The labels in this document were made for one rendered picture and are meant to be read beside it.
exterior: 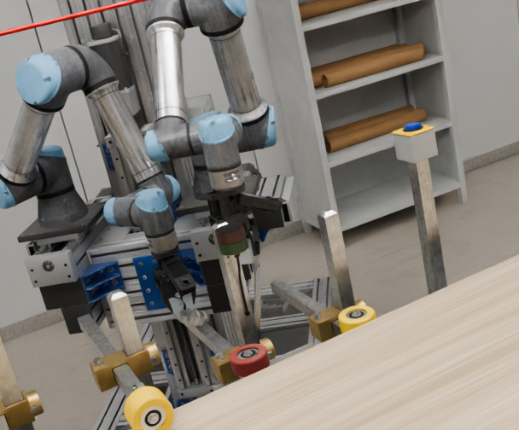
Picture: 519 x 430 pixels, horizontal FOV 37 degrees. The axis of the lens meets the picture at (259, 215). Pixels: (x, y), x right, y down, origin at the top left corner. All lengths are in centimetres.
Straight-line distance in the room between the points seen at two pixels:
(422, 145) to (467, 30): 344
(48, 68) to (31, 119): 18
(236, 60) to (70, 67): 42
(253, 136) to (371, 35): 270
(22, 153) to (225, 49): 62
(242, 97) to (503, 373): 105
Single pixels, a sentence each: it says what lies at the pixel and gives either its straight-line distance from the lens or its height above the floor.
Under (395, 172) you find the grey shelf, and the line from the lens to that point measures 500.
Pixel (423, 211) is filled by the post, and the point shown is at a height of 103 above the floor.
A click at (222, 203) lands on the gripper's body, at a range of 168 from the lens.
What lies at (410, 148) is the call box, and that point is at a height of 119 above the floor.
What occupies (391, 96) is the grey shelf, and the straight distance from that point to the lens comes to 491.
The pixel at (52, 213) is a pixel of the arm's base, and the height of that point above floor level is 108.
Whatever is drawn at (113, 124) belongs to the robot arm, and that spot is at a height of 133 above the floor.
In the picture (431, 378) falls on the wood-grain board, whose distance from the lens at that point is 146.
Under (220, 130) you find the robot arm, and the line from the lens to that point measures 164.
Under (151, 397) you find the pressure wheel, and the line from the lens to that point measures 144.
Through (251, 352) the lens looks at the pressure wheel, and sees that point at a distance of 164.
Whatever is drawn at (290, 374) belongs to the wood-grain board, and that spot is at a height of 90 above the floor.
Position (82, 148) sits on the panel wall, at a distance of 423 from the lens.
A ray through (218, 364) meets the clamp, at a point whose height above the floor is 87.
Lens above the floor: 169
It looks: 19 degrees down
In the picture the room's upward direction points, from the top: 13 degrees counter-clockwise
